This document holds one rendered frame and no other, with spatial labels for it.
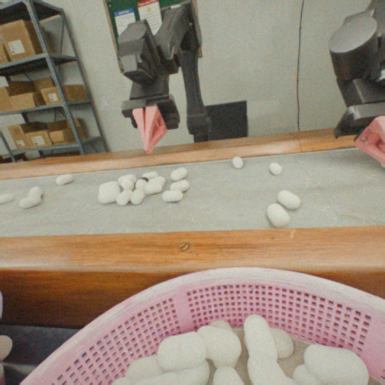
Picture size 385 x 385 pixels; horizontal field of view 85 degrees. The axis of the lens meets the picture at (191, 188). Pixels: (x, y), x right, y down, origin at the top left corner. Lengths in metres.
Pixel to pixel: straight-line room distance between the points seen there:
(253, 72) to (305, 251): 2.26
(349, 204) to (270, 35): 2.20
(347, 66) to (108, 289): 0.44
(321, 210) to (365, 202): 0.06
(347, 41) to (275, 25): 2.03
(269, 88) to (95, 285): 2.32
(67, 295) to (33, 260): 0.05
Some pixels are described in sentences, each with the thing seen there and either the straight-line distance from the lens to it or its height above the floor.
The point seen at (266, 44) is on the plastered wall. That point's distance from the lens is 2.43.
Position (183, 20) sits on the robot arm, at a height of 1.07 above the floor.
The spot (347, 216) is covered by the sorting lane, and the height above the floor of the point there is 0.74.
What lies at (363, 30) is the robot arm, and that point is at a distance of 0.44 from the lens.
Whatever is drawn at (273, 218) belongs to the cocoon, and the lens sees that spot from 0.26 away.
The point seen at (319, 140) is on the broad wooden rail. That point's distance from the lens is 0.55.
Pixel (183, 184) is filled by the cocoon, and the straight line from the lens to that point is 0.36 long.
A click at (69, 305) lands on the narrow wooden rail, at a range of 0.28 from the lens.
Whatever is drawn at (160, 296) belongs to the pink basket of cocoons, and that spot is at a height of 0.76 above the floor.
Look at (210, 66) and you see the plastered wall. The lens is 2.43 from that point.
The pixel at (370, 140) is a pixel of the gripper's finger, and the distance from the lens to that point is 0.44.
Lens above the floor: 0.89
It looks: 24 degrees down
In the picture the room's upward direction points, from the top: 9 degrees counter-clockwise
